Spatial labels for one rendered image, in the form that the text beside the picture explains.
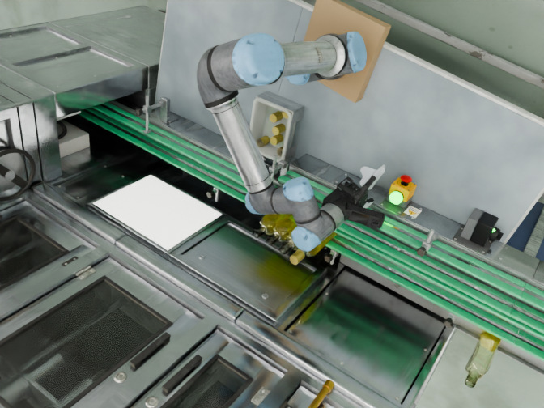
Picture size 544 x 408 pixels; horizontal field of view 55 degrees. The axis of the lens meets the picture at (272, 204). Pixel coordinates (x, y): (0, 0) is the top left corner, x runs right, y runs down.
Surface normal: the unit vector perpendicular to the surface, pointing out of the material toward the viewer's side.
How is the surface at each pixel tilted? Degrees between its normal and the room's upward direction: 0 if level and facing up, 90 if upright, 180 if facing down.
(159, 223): 90
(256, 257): 90
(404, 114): 0
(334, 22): 5
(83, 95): 90
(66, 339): 90
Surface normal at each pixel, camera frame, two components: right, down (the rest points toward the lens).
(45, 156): 0.81, 0.42
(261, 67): 0.67, 0.00
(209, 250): 0.15, -0.81
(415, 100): -0.56, 0.40
